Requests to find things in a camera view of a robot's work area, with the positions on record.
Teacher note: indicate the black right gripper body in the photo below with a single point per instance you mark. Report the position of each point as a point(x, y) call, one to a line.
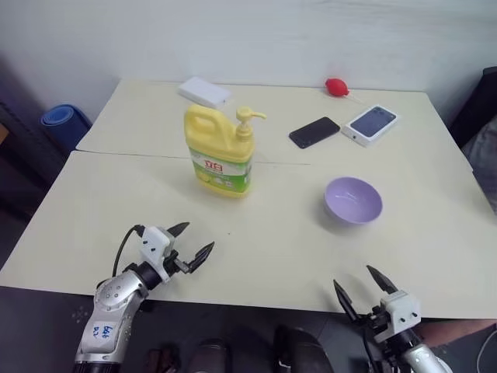
point(378, 322)

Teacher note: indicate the black smartphone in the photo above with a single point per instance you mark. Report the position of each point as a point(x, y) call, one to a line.
point(314, 132)

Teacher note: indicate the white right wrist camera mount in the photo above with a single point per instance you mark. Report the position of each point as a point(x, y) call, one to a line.
point(402, 309)

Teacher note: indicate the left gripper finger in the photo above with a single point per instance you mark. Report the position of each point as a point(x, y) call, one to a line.
point(179, 230)
point(202, 254)

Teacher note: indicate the rolled blue yoga mat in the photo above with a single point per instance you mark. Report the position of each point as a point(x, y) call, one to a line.
point(64, 120)

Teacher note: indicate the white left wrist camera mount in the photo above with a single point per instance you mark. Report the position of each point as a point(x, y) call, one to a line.
point(155, 245)

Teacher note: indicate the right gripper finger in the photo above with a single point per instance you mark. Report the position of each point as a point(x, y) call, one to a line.
point(384, 281)
point(347, 303)

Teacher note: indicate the white flat box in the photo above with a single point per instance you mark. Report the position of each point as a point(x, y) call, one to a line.
point(204, 92)

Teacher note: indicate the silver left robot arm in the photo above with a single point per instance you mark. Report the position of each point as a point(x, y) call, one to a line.
point(112, 307)

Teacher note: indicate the yellow detergent bottle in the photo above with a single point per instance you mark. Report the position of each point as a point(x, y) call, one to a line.
point(217, 155)

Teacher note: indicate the white phone box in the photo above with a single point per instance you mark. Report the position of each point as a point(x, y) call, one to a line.
point(370, 124)

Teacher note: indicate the black chair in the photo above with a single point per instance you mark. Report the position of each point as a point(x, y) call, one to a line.
point(475, 105)

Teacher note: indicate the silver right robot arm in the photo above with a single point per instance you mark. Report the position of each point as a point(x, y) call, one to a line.
point(421, 355)

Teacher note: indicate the red rubber air blower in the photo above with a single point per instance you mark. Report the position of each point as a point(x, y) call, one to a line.
point(336, 86)

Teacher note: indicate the purple bowl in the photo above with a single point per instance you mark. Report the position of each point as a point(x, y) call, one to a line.
point(353, 198)

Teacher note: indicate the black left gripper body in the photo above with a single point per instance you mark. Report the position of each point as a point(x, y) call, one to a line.
point(176, 262)

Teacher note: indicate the dark rounded shape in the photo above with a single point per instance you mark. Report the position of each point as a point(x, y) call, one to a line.
point(211, 357)
point(301, 349)

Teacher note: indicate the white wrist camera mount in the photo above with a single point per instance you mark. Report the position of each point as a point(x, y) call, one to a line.
point(402, 309)
point(155, 245)

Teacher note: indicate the grey cloth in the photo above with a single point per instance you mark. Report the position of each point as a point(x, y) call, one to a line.
point(485, 163)

